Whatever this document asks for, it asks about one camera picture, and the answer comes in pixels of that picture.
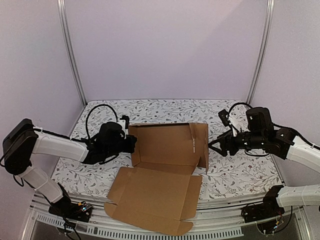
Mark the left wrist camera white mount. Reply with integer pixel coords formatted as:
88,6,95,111
117,115,130,138

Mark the black camera cable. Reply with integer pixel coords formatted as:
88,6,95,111
84,103,120,141
228,101,253,116

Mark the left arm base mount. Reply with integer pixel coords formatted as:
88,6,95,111
48,196,93,223

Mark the aluminium corner post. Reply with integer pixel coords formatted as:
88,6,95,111
57,0,88,107
246,0,275,105

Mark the right black camera cable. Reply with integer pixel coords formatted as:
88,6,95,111
228,101,253,116

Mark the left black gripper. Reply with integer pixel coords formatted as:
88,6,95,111
104,134,137,159

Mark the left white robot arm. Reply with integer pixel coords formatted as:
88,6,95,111
0,118,137,217

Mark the floral patterned table mat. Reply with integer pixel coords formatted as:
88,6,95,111
52,99,282,200

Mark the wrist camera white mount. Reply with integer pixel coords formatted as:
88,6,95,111
218,109,242,137
117,115,130,138

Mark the left black camera cable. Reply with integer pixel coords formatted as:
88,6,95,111
84,103,120,141

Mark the brown cardboard box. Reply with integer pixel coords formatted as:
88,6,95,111
104,122,209,236

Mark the left aluminium corner post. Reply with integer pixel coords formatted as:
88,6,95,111
57,0,88,107

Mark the right aluminium corner post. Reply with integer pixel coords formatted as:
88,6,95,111
246,0,275,105

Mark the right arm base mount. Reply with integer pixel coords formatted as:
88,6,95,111
241,201,285,235

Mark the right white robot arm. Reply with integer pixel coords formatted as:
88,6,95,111
208,107,320,218

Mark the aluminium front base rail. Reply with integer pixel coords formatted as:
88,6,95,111
20,193,313,240

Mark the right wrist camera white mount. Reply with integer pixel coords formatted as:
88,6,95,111
218,109,242,137

